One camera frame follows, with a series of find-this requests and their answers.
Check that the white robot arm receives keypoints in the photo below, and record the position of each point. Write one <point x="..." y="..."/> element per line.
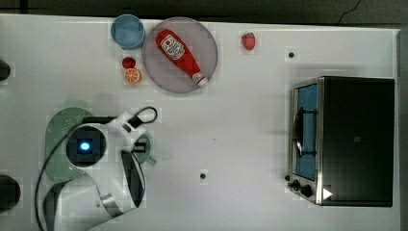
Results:
<point x="113" y="183"/>

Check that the green mug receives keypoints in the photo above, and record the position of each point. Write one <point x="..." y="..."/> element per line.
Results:
<point x="143" y="150"/>

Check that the grey round plate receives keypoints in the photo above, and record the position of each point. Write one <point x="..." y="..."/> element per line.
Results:
<point x="163" y="72"/>

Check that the red plush ketchup bottle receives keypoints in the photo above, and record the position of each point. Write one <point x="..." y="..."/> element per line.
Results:
<point x="174" y="48"/>

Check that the orange slice toy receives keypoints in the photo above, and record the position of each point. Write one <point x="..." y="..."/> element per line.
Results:
<point x="132" y="76"/>

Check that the red toy strawberry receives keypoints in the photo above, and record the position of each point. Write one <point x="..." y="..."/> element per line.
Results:
<point x="248" y="41"/>

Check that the small red toy fruit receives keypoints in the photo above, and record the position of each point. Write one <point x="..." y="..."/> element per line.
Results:
<point x="128" y="63"/>

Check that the blue cup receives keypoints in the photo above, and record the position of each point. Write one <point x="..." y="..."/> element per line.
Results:
<point x="128" y="32"/>

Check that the black toaster oven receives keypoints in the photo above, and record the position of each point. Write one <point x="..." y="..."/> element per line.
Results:
<point x="343" y="141"/>

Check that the green perforated colander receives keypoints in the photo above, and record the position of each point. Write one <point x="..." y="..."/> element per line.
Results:
<point x="59" y="169"/>

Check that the black cylinder post upper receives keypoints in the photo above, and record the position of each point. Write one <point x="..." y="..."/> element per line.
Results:
<point x="5" y="71"/>

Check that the black cylinder post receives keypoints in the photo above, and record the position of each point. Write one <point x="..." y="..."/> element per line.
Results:
<point x="5" y="71"/>
<point x="10" y="193"/>

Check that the black cylinder post lower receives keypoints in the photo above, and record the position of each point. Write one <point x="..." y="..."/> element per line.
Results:
<point x="10" y="193"/>

